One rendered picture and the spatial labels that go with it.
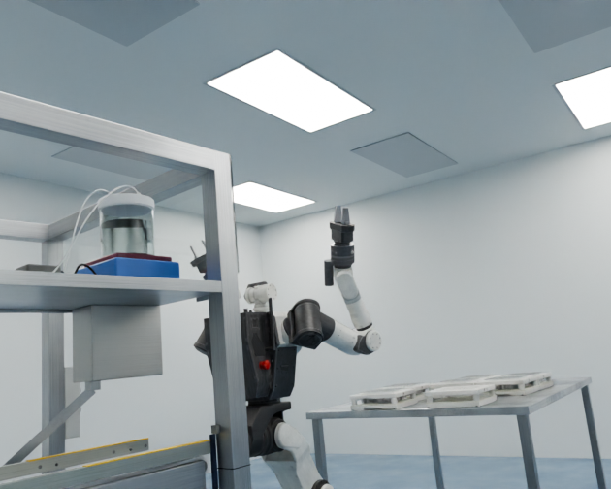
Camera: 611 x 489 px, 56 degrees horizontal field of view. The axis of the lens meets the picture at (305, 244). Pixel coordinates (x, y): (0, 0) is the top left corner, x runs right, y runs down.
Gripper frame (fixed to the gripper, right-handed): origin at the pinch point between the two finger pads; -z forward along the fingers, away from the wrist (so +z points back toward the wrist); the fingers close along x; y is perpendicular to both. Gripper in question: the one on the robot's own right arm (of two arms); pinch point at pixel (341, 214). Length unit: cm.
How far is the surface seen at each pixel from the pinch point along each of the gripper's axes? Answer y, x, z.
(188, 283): -69, -40, 5
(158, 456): -82, -53, 42
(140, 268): -78, -28, 2
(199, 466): -72, -50, 49
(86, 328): -92, -21, 18
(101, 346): -89, -24, 23
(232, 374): -60, -45, 30
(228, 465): -65, -52, 50
